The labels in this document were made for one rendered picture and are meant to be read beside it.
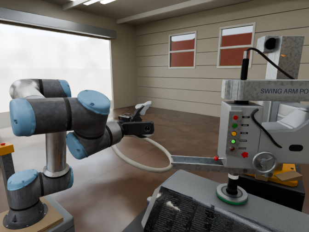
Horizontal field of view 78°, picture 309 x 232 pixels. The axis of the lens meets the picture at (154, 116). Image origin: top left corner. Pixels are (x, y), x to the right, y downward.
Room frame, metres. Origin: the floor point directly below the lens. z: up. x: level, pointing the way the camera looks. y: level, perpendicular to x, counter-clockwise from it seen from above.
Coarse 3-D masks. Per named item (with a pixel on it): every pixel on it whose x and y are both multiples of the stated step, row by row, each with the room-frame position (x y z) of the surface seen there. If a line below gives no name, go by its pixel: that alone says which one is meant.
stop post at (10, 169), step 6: (6, 144) 1.69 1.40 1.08; (12, 144) 1.69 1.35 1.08; (0, 150) 1.60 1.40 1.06; (6, 150) 1.64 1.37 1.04; (12, 150) 1.68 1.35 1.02; (0, 156) 1.63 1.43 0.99; (6, 156) 1.65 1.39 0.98; (0, 162) 1.64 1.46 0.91; (6, 162) 1.64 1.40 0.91; (12, 162) 1.68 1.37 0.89; (6, 168) 1.63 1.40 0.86; (12, 168) 1.67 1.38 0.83; (6, 174) 1.62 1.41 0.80; (12, 174) 1.66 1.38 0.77; (6, 180) 1.62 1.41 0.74; (6, 186) 1.63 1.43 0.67; (6, 192) 1.65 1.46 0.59
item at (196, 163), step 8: (176, 160) 1.32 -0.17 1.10; (184, 160) 1.32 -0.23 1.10; (192, 160) 1.31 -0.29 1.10; (200, 160) 1.31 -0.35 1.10; (208, 160) 1.30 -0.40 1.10; (176, 168) 1.21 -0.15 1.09; (184, 168) 1.21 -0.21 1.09; (192, 168) 1.20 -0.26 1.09; (200, 168) 1.20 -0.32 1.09; (208, 168) 1.19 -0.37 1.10; (216, 168) 1.19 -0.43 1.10; (224, 168) 1.18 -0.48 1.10; (232, 168) 1.18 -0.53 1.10; (240, 168) 1.18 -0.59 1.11; (248, 168) 1.17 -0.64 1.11
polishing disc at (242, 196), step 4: (224, 184) 1.33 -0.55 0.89; (220, 188) 1.28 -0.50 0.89; (224, 188) 1.28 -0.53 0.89; (240, 188) 1.28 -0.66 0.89; (220, 192) 1.22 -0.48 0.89; (224, 192) 1.22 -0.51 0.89; (240, 192) 1.22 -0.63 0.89; (244, 192) 1.22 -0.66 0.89; (220, 196) 1.19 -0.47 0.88; (224, 196) 1.18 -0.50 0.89; (228, 196) 1.18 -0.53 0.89; (232, 196) 1.18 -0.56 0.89; (236, 196) 1.18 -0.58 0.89; (240, 196) 1.18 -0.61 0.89; (244, 196) 1.18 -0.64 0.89; (228, 200) 1.15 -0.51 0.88; (232, 200) 1.14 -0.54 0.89; (236, 200) 1.14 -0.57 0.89; (240, 200) 1.14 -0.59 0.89; (244, 200) 1.14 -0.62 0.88
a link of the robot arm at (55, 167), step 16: (48, 80) 0.96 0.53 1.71; (64, 80) 1.01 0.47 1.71; (48, 96) 0.93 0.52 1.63; (64, 96) 0.97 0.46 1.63; (48, 144) 1.00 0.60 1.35; (64, 144) 1.04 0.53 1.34; (48, 160) 1.02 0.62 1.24; (64, 160) 1.06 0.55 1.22; (48, 176) 1.02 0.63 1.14; (64, 176) 1.06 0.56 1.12; (48, 192) 1.02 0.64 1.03
